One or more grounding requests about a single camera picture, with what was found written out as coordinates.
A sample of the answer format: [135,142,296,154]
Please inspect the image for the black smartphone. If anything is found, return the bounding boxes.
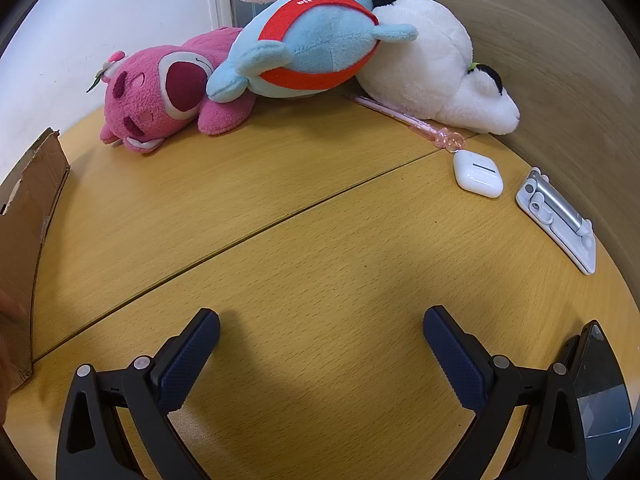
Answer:
[557,319,633,480]

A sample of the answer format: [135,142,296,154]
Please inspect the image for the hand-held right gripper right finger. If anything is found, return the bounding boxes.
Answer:
[423,305,587,480]

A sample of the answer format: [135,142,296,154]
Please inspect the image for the blue plush toy red band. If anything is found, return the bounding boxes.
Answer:
[206,0,419,103]

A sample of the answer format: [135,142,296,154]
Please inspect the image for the wooden desktop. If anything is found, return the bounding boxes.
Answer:
[10,77,640,480]

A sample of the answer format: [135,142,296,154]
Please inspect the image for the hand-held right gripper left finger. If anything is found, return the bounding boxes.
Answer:
[55,308,221,480]

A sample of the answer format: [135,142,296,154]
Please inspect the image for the pink bear plush toy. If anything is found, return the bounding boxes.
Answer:
[86,26,256,155]

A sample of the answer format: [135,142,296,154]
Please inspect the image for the white earbuds case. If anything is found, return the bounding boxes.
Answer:
[453,150,504,199]

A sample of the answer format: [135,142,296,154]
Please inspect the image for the cardboard box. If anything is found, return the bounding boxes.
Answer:
[0,127,71,393]

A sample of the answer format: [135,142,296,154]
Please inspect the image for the white plush toy black ears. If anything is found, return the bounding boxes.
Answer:
[352,0,521,135]

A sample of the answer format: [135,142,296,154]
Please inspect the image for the grey folding phone stand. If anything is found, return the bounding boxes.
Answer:
[515,167,597,276]

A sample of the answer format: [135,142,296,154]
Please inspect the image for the pink pen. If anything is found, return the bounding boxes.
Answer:
[344,92,468,152]

